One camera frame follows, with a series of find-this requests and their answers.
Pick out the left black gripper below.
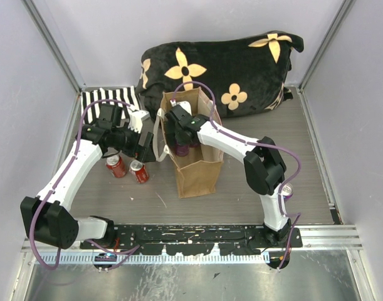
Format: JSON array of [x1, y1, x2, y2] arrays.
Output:
[[113, 122, 156, 162]]

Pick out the purple grape can back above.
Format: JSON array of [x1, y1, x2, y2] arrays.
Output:
[[189, 140, 200, 148]]

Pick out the purple grape can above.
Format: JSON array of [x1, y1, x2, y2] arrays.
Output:
[[175, 144, 189, 157], [189, 140, 200, 148], [281, 183, 293, 201]]

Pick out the brown jute canvas bag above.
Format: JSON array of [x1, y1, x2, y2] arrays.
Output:
[[153, 88, 224, 198]]

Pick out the purple grape can front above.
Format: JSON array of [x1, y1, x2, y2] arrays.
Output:
[[281, 183, 293, 201]]

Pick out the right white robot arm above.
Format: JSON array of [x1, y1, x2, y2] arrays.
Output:
[[164, 105, 291, 247]]

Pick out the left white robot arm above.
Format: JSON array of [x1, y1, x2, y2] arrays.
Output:
[[20, 100, 155, 250]]

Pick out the red cola can right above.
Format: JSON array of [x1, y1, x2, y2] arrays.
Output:
[[129, 160, 149, 184]]

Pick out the red cola can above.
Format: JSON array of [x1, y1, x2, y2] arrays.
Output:
[[106, 155, 127, 178], [129, 160, 149, 184]]

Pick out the red cola can left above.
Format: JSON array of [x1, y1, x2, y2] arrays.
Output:
[[106, 155, 127, 178]]

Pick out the black white striped cloth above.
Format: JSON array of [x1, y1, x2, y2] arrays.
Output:
[[80, 86, 142, 125]]

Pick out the black flower-pattern pillow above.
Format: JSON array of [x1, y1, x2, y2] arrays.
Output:
[[135, 31, 305, 119]]

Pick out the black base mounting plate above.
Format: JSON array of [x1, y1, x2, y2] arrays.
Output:
[[80, 224, 302, 256]]

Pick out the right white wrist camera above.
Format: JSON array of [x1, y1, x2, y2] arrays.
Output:
[[170, 100, 192, 115]]

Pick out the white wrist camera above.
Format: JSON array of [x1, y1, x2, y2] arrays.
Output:
[[128, 110, 149, 134], [170, 100, 192, 115]]

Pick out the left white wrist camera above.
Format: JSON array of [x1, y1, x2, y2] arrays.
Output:
[[128, 110, 149, 134]]

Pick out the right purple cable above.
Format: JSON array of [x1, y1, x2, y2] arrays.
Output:
[[172, 80, 303, 272]]

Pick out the purple cable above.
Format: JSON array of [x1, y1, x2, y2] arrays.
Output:
[[172, 80, 303, 272], [29, 99, 142, 272]]

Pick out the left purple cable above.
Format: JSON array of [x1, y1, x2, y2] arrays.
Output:
[[29, 99, 142, 272]]

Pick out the aluminium rail frame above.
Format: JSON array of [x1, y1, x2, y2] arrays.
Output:
[[37, 224, 362, 265]]

